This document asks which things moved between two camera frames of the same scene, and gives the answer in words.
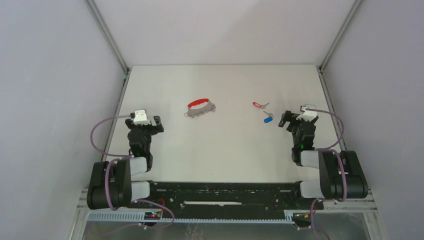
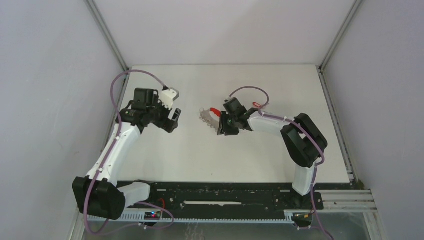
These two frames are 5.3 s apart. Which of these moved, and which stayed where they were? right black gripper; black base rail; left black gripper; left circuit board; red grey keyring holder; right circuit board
Moved: left black gripper; red grey keyring holder; right black gripper
Stayed: left circuit board; black base rail; right circuit board
